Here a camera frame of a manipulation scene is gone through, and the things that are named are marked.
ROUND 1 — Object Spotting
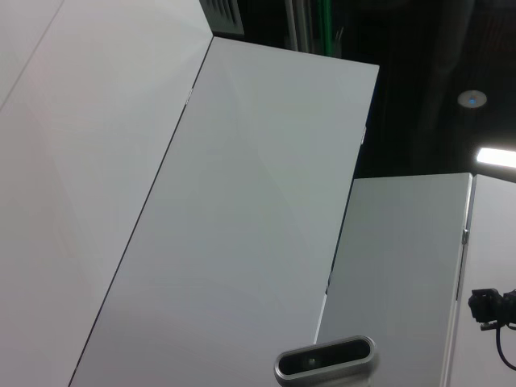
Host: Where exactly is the white folding partition screen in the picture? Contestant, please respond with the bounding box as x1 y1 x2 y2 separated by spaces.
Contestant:
0 0 516 387

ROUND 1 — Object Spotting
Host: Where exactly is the white ceiling pipe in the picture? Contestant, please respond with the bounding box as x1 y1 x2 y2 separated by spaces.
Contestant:
284 0 300 52

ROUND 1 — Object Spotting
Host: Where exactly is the green ceiling pipe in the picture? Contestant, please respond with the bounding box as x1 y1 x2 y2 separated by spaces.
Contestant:
318 0 336 57

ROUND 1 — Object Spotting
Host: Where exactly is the white ceiling air vent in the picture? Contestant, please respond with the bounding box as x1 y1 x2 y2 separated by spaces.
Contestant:
199 0 245 36

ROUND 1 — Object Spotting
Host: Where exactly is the round ceiling sensor blue light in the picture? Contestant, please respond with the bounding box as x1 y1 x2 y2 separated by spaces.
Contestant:
457 90 489 109

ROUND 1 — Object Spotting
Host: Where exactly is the bright ceiling light bar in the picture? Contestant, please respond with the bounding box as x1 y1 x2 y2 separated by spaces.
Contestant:
475 147 516 169

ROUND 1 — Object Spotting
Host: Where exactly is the silver oval depth camera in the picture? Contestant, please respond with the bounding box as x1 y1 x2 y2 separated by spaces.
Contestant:
273 335 382 387

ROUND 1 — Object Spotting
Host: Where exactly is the black mounted camera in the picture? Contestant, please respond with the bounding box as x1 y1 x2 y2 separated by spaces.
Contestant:
467 286 516 333

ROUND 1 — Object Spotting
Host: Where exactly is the black camera cable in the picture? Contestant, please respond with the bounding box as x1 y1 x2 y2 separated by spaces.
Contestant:
479 321 516 374

